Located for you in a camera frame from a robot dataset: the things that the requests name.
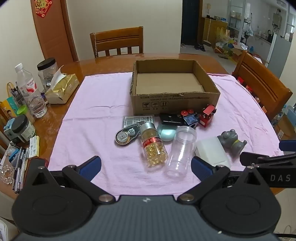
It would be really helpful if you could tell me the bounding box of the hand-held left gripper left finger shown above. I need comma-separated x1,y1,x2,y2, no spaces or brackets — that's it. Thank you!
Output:
20,156,115,205

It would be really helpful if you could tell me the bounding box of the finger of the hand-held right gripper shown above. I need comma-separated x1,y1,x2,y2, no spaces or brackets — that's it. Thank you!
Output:
240,152,296,167
279,140,296,152

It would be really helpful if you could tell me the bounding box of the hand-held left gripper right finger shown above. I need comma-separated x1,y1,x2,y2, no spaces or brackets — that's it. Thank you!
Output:
177,156,275,205

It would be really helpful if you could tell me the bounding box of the white plastic box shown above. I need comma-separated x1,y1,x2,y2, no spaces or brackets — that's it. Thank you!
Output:
195,137,232,168

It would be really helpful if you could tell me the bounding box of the clear plastic jar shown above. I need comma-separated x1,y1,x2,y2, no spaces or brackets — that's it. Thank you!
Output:
164,126,197,178

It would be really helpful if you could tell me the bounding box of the grey hippo toy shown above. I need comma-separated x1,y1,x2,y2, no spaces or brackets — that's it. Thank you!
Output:
218,130,247,158

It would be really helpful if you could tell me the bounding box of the grey correction tape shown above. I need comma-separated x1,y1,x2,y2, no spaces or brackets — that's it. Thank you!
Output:
114,124,141,146

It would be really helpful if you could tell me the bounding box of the yellow capsule bottle silver cap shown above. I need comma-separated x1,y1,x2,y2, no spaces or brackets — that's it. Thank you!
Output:
139,122,168,168

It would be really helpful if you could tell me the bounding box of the cardboard box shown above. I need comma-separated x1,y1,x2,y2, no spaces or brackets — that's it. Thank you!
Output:
129,59,221,116

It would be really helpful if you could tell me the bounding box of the pale teal oval case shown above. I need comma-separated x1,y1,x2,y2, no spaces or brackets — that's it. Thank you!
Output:
156,124,178,142

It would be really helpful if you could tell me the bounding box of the red toy train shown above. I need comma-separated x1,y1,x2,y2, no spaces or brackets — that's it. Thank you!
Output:
199,105,218,128

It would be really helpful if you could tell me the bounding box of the pink cloth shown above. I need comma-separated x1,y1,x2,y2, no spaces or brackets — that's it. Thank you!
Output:
47,73,285,196

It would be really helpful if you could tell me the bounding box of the black rectangular case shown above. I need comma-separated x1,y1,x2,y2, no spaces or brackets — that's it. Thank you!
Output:
159,113,183,127

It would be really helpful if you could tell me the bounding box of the yellow white paper packet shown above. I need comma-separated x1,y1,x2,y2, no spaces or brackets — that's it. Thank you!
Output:
29,136,40,159

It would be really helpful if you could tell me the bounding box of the red gift box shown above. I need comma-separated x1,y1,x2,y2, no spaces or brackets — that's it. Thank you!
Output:
238,77,255,94

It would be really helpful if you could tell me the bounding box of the bundle of pens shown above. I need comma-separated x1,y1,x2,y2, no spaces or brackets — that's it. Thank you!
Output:
13,147,30,194

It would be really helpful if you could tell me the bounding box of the wooden chair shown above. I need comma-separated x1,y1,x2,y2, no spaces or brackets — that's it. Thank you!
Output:
232,50,293,121
90,26,144,58

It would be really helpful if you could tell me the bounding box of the dark jar black lid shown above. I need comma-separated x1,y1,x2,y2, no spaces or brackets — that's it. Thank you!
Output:
10,115,36,143

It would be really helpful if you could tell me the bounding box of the gold tissue box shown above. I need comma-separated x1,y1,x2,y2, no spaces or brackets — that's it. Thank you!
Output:
44,65,80,104

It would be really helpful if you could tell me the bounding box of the clear glass dish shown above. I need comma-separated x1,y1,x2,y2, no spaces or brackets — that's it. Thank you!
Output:
0,164,15,184

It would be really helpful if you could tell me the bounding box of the green plastic cup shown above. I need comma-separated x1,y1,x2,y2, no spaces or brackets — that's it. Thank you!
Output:
16,105,35,123

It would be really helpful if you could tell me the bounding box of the grey refrigerator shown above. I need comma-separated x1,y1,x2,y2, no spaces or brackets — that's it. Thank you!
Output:
266,34,293,79

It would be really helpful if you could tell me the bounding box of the clear plastic water bottle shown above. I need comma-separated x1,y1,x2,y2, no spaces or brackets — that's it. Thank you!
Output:
15,63,48,118

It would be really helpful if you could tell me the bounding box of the colourful printed box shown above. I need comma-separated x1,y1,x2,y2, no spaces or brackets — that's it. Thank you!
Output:
0,97,18,130

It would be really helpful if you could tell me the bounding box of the pen holder with pens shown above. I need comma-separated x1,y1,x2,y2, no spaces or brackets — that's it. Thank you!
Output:
7,82,26,107

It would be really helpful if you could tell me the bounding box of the clear jar black lid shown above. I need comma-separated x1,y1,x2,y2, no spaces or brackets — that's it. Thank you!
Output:
37,58,59,92

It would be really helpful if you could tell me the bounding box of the pile of bags and boxes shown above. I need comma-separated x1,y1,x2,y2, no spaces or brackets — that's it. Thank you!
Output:
214,27,249,61

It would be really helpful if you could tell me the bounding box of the white water heater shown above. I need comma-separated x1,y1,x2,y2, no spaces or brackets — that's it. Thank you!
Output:
273,9,283,26

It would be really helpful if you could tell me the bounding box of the wooden cabinet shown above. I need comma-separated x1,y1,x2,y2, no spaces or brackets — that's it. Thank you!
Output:
202,17,228,43

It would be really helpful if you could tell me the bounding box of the tall cardboard panel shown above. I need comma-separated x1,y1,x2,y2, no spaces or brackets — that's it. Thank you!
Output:
31,0,79,62

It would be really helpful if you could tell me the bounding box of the dark blue door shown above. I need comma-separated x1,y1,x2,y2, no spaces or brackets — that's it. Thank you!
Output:
181,0,203,45

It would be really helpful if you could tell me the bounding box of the red wall decoration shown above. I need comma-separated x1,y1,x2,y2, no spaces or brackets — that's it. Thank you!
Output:
34,0,53,18

